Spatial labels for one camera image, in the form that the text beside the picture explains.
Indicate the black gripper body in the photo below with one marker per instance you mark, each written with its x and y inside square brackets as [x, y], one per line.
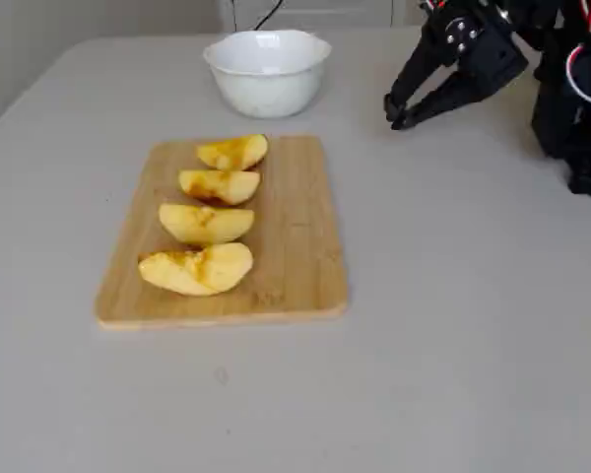
[492, 61]

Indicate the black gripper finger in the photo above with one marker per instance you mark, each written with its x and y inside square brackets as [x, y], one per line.
[423, 59]
[443, 103]

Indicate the yellow apple slice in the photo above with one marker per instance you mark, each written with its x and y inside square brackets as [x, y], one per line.
[197, 273]
[226, 187]
[236, 155]
[207, 226]

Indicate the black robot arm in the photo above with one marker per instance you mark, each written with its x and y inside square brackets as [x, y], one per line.
[561, 123]

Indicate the white ceramic bowl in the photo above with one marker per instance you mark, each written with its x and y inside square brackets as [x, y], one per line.
[266, 93]

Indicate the bamboo cutting board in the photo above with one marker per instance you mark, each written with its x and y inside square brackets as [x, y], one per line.
[295, 236]

